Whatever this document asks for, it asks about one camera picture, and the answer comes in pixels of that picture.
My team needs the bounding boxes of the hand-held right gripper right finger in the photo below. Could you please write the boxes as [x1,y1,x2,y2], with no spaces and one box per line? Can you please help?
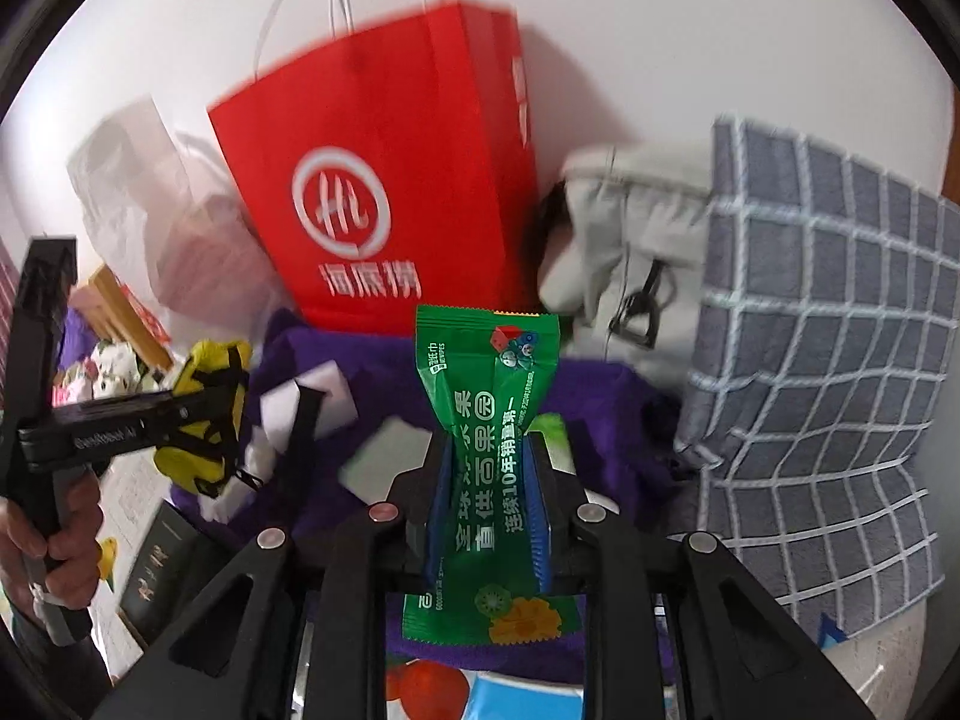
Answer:
[523,429,877,720]

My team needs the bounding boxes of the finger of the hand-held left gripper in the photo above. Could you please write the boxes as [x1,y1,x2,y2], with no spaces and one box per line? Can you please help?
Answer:
[236,382,325,492]
[172,364,252,428]

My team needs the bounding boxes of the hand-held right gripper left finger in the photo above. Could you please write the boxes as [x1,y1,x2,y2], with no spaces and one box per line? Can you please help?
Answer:
[94,431,455,720]

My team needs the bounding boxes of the yellow black pouch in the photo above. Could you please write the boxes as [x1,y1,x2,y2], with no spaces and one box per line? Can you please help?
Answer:
[154,339,256,500]

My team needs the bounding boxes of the green wet wipe packet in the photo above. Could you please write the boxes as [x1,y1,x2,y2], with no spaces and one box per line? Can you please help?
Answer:
[401,304,591,650]

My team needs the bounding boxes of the person's left forearm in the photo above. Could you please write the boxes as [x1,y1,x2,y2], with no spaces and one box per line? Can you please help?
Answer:
[0,577,98,720]

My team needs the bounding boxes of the person's left hand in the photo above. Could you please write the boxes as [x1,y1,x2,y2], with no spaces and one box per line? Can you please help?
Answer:
[0,474,106,595]

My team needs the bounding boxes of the white rectangular block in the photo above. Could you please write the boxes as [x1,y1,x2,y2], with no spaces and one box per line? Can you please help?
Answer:
[259,360,358,452]

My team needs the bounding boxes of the pile of plush toys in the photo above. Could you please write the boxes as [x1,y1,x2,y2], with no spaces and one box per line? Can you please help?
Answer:
[52,307,162,407]

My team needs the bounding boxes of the wooden furniture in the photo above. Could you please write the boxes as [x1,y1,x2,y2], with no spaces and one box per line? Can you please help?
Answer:
[71,262,177,372]

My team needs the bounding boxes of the purple towel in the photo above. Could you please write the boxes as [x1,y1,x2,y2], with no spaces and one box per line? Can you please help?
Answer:
[169,304,685,672]

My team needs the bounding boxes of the black box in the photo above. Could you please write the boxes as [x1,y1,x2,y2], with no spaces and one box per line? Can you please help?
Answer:
[120,502,235,647]

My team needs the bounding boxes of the blue white tissue pack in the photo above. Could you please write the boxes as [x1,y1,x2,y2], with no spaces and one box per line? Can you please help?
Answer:
[465,671,587,720]

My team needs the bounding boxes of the white plastic bag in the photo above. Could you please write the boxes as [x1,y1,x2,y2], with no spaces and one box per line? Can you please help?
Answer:
[66,94,301,331]

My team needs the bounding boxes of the red paper bag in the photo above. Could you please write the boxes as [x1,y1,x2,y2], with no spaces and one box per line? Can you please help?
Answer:
[206,0,542,331]

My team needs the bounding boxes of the beige fabric bag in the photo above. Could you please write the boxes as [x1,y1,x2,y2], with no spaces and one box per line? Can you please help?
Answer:
[536,139,717,362]

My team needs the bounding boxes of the grey checked pillow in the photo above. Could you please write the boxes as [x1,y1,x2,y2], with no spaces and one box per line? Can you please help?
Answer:
[671,114,960,620]

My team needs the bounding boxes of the fruit printed lace cover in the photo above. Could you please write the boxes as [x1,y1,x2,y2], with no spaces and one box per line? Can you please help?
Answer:
[75,457,938,720]

